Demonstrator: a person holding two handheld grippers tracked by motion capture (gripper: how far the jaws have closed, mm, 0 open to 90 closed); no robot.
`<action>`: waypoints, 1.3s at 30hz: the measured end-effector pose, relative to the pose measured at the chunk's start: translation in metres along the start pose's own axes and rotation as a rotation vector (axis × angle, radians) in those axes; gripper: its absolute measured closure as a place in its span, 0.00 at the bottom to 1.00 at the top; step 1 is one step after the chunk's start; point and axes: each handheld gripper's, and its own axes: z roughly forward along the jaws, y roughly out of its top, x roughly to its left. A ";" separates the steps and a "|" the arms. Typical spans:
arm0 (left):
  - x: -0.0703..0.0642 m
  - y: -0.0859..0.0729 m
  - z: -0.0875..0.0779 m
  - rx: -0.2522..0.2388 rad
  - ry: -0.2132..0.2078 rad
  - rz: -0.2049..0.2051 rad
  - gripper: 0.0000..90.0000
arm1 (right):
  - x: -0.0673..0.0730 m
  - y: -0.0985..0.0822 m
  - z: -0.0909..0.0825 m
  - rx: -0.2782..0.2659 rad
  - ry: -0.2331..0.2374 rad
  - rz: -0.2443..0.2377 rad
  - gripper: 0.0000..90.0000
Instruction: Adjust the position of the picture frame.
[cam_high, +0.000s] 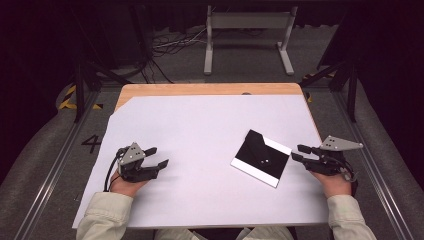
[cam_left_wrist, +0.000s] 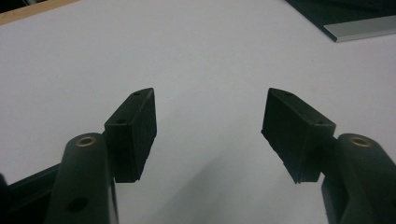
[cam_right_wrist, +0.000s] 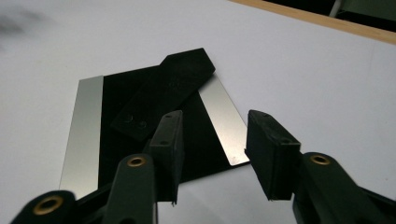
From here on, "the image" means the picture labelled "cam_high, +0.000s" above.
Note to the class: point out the large white paper sheet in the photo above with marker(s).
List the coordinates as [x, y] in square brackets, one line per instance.
[200, 133]

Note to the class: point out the metal floor rail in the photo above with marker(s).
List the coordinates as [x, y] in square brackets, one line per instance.
[53, 176]
[376, 173]

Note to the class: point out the person's pale clothed legs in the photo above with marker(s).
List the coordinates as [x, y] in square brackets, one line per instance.
[173, 234]

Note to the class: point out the yellow black hazard tape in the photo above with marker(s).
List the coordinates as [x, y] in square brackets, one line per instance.
[310, 98]
[68, 95]

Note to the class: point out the person's left hand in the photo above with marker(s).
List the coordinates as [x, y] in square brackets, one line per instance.
[125, 187]

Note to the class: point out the black piece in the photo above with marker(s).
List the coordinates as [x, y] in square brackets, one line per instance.
[258, 148]

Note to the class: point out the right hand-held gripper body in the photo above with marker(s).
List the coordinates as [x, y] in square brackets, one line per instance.
[328, 163]

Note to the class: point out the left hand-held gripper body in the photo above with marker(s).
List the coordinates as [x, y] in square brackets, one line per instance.
[131, 156]

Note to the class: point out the grey metal stand frame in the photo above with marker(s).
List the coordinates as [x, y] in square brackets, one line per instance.
[248, 20]

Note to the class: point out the person's right hand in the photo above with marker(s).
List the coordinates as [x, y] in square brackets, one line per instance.
[336, 185]

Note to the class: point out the black metal stand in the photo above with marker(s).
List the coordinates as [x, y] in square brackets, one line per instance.
[79, 86]
[351, 90]

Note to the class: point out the black board with white edges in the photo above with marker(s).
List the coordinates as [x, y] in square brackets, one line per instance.
[266, 170]

